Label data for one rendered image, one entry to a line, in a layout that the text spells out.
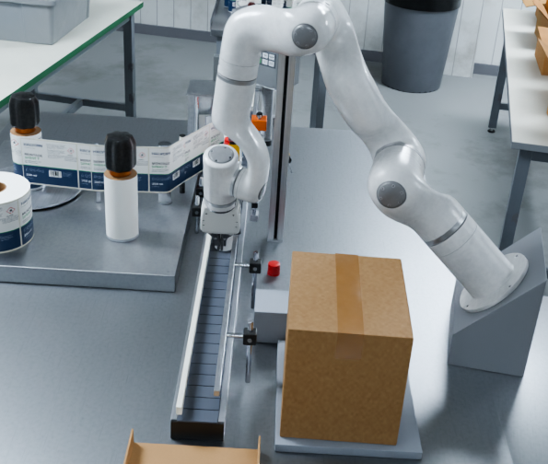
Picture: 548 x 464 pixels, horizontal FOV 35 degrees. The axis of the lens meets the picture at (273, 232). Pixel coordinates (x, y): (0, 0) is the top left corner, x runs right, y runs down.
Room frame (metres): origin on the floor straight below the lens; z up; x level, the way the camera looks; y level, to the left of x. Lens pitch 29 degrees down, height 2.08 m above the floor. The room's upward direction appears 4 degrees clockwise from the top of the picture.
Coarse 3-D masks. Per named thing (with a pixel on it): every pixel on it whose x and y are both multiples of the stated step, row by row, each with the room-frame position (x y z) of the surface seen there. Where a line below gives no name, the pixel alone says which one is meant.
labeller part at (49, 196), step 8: (0, 168) 2.46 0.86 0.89; (8, 168) 2.46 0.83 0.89; (32, 192) 2.31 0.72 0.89; (40, 192) 2.31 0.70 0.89; (48, 192) 2.32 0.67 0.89; (56, 192) 2.32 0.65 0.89; (64, 192) 2.32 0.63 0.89; (72, 192) 2.33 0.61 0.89; (32, 200) 2.26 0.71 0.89; (40, 200) 2.27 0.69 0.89; (48, 200) 2.27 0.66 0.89; (56, 200) 2.27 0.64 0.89; (64, 200) 2.28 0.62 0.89; (32, 208) 2.21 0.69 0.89; (40, 208) 2.22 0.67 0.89
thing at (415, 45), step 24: (408, 0) 5.95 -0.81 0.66; (432, 0) 5.92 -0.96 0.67; (456, 0) 6.02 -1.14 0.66; (384, 24) 6.16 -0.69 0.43; (408, 24) 5.96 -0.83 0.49; (432, 24) 5.94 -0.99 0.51; (384, 48) 6.13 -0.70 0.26; (408, 48) 5.96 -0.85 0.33; (432, 48) 5.96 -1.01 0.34; (384, 72) 6.12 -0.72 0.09; (408, 72) 5.97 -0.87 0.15; (432, 72) 5.99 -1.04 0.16
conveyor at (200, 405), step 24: (240, 216) 2.27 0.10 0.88; (216, 264) 1.99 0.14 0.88; (216, 288) 1.87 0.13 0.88; (216, 312) 1.76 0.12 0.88; (216, 336) 1.67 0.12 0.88; (192, 360) 1.57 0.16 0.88; (216, 360) 1.57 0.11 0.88; (192, 384) 1.49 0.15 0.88; (192, 408) 1.41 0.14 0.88; (216, 408) 1.41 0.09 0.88
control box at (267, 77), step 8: (240, 8) 2.32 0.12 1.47; (296, 56) 2.28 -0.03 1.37; (296, 64) 2.28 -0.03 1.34; (264, 72) 2.24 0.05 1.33; (272, 72) 2.23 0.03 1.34; (296, 72) 2.28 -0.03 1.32; (256, 80) 2.26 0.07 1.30; (264, 80) 2.24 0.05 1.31; (272, 80) 2.23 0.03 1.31; (296, 80) 2.28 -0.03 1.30; (272, 88) 2.23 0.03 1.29
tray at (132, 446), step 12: (132, 432) 1.34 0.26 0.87; (132, 444) 1.33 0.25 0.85; (144, 444) 1.34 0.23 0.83; (156, 444) 1.35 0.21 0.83; (132, 456) 1.31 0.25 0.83; (144, 456) 1.31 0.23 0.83; (156, 456) 1.31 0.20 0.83; (168, 456) 1.31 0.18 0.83; (180, 456) 1.32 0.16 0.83; (192, 456) 1.32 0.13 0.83; (204, 456) 1.32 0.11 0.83; (216, 456) 1.32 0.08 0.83; (228, 456) 1.32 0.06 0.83; (240, 456) 1.33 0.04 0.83; (252, 456) 1.33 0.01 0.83
